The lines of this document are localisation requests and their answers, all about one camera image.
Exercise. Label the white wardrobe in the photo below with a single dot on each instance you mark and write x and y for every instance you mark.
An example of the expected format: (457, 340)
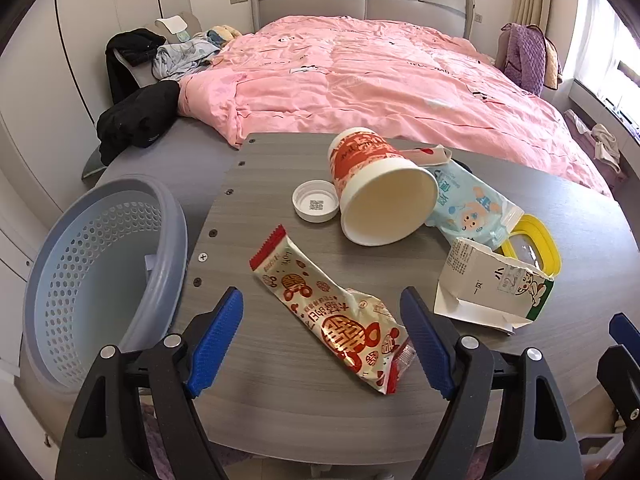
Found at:
(60, 85)

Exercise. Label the window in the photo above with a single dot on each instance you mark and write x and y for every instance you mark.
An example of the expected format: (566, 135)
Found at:
(615, 50)

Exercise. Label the beige chair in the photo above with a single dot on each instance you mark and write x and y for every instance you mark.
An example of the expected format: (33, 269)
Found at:
(192, 22)

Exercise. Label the grey bed mattress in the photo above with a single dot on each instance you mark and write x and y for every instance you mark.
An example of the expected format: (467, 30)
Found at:
(175, 145)

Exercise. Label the white round plastic lid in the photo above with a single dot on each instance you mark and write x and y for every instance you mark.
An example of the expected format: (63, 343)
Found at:
(315, 202)

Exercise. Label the torn white milk carton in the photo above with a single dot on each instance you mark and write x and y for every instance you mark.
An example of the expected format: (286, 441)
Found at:
(475, 280)

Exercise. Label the red and white snack wrapper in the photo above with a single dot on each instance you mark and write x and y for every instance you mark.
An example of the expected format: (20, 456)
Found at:
(310, 290)

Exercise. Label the small red and white packet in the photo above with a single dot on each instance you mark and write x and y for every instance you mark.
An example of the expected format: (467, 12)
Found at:
(425, 155)

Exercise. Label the yellow rimmed clear lid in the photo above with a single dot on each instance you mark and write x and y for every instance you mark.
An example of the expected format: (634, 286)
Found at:
(542, 232)

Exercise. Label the pink cloth pile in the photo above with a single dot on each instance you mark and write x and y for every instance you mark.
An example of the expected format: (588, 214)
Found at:
(582, 132)

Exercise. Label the yellow cloth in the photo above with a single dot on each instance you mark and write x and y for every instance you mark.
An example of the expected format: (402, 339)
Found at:
(551, 65)

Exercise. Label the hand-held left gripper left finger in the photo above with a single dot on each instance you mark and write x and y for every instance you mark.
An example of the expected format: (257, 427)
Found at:
(215, 345)

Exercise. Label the white cloth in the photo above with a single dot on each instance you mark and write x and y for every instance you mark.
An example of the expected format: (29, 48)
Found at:
(171, 25)

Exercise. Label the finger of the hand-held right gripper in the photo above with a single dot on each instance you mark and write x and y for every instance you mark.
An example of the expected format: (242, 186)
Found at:
(625, 332)

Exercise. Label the grey-green cushion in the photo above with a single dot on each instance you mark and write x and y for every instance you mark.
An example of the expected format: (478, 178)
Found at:
(94, 162)

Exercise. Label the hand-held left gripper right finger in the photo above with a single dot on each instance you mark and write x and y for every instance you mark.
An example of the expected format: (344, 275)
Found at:
(425, 345)

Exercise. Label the black clothing pile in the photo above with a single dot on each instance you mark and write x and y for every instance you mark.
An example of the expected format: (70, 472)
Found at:
(135, 115)

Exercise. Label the light grey-blue clothing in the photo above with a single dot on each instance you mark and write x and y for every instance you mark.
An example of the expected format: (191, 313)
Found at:
(180, 57)

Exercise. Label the cream crumpled cloth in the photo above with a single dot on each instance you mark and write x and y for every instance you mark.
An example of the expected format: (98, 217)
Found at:
(606, 145)

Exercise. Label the purple backpack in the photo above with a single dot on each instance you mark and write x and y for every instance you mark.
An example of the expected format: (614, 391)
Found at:
(525, 55)

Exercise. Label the red and white paper cup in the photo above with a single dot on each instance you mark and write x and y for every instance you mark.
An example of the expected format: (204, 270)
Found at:
(370, 160)

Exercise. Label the yellow and blue plush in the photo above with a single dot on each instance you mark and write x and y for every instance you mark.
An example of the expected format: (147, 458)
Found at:
(222, 35)

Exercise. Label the pink duvet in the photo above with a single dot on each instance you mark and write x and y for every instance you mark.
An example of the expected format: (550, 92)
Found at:
(375, 75)

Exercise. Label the grey padded headboard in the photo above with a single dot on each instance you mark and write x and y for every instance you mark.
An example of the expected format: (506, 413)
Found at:
(310, 0)

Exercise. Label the light blue wipes packet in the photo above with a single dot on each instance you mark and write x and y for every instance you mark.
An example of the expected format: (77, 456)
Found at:
(470, 210)

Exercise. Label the black jacket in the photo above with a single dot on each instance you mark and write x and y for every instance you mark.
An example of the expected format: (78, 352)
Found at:
(130, 45)

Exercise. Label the blue perforated plastic basket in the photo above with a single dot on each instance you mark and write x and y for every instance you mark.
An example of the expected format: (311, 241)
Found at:
(100, 260)

